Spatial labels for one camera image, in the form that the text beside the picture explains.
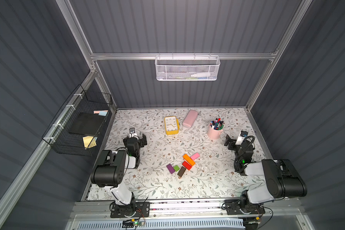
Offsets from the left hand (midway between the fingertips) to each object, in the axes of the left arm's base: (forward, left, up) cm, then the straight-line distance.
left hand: (137, 135), depth 94 cm
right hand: (-4, -64, +3) cm, 64 cm away
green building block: (-20, -26, -7) cm, 34 cm away
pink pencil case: (+20, -38, -7) cm, 44 cm away
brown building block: (-22, -29, -8) cm, 37 cm away
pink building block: (-12, -39, -8) cm, 41 cm away
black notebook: (-7, +20, +21) cm, 30 cm away
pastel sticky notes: (+2, +16, +19) cm, 26 cm away
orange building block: (-14, -34, -8) cm, 38 cm away
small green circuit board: (-48, -7, -7) cm, 49 cm away
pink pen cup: (+2, -52, +3) cm, 53 cm away
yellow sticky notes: (-21, +11, +26) cm, 35 cm away
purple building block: (-20, -23, -7) cm, 31 cm away
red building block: (-18, -33, -8) cm, 39 cm away
